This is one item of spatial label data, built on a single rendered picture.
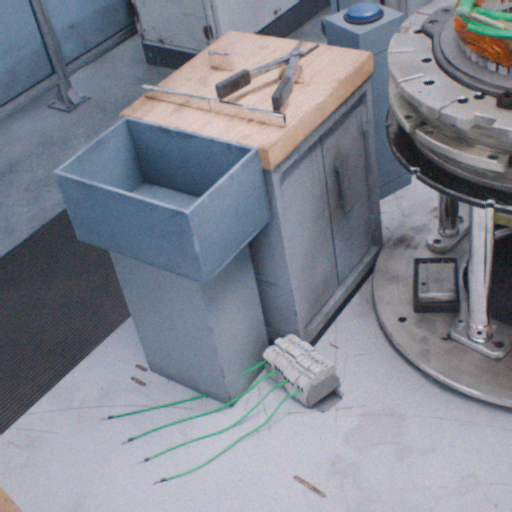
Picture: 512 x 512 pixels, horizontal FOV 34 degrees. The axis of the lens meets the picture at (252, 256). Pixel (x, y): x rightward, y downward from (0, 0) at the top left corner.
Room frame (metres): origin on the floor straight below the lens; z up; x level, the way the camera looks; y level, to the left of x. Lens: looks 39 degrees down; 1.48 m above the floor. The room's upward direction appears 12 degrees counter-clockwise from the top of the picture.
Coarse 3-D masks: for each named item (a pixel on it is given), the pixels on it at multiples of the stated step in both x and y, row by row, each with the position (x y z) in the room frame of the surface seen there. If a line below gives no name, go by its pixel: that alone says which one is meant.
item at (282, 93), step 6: (282, 78) 0.73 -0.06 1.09; (288, 78) 0.72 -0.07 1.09; (282, 84) 0.71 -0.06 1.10; (288, 84) 0.72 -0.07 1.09; (276, 90) 0.71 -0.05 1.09; (282, 90) 0.71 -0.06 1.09; (288, 90) 0.72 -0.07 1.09; (276, 96) 0.69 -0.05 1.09; (282, 96) 0.70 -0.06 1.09; (288, 96) 0.72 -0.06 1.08; (276, 102) 0.69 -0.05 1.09; (282, 102) 0.70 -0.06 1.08; (276, 108) 0.69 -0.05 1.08
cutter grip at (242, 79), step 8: (240, 72) 0.76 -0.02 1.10; (248, 72) 0.76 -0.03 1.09; (224, 80) 0.75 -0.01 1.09; (232, 80) 0.75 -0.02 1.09; (240, 80) 0.75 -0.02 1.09; (248, 80) 0.76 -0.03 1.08; (216, 88) 0.74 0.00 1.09; (224, 88) 0.74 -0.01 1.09; (232, 88) 0.75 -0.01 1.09; (240, 88) 0.75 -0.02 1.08; (216, 96) 0.74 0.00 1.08; (224, 96) 0.74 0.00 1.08
